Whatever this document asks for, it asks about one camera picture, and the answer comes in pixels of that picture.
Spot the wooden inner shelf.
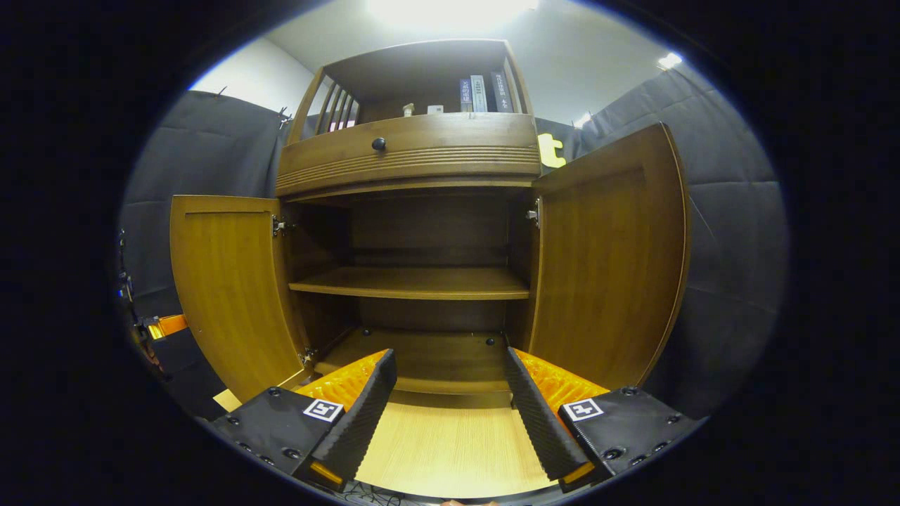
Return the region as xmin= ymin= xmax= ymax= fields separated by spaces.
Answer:
xmin=289 ymin=266 xmax=530 ymax=301

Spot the wooden double-door shoe cabinet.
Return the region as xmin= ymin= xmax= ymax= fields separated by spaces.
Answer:
xmin=276 ymin=39 xmax=542 ymax=408

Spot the large ceiling light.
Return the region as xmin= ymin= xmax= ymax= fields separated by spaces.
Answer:
xmin=366 ymin=0 xmax=541 ymax=22

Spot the wooden cabinet drawer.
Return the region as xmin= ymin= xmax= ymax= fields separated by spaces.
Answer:
xmin=276 ymin=112 xmax=542 ymax=197

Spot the wooden shoe cabinet door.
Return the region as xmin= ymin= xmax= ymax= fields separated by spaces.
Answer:
xmin=169 ymin=195 xmax=310 ymax=403
xmin=529 ymin=123 xmax=692 ymax=391

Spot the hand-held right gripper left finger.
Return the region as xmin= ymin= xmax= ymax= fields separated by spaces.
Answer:
xmin=211 ymin=349 xmax=398 ymax=493

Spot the black backdrop cloth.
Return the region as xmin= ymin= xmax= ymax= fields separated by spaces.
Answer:
xmin=116 ymin=90 xmax=293 ymax=422
xmin=534 ymin=63 xmax=788 ymax=419

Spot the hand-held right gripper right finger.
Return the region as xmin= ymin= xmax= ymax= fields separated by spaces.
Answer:
xmin=503 ymin=346 xmax=704 ymax=493

